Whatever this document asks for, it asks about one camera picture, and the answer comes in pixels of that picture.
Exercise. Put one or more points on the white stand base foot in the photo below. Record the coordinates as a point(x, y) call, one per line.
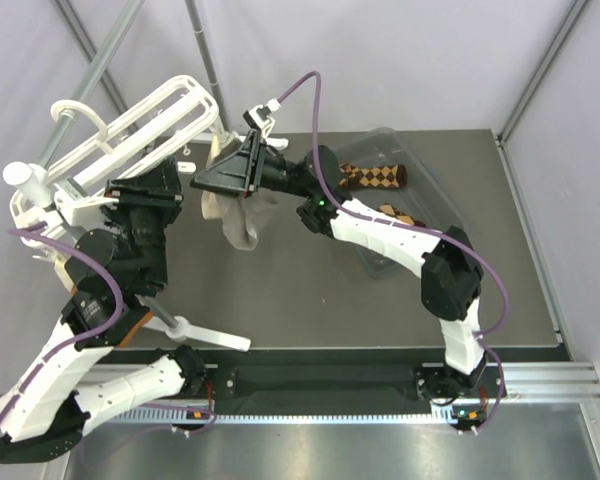
point(278, 143)
point(183, 330)

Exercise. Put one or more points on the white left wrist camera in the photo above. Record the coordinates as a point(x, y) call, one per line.
point(76, 207)

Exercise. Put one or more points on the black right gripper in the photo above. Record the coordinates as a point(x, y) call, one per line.
point(237, 175)

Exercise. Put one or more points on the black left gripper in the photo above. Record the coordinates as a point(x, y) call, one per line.
point(162, 181)

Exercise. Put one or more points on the cream white ribbed sock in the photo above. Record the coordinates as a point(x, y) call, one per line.
point(242, 218)

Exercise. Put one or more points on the white pole joint connector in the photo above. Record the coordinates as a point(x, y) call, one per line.
point(30, 181)

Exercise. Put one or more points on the clear plastic bin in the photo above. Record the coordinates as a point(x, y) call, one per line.
point(424, 197)

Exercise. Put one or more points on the thin grey back stand pole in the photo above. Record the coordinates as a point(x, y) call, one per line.
point(206, 57)

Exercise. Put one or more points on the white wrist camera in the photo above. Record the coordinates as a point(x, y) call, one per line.
point(261, 117)
point(76, 207)

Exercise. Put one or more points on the aluminium frame rail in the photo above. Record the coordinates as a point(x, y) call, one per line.
point(519, 384)

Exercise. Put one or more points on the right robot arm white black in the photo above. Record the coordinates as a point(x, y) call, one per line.
point(449, 270)

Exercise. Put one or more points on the brown orange argyle sock crumpled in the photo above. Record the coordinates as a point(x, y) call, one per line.
point(393, 212)

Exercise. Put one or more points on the brown orange argyle sock flat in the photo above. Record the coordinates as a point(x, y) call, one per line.
point(383, 177)

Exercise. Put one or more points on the white plastic clip hanger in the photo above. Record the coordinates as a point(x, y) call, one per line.
point(159, 125)

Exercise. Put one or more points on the orange sock with cream cuff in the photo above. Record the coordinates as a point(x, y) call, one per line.
point(104, 288)

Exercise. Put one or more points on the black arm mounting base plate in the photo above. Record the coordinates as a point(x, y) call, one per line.
point(320, 390)

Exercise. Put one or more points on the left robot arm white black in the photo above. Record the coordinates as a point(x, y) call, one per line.
point(48, 412)

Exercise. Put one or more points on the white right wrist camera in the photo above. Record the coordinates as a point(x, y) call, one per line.
point(261, 117)

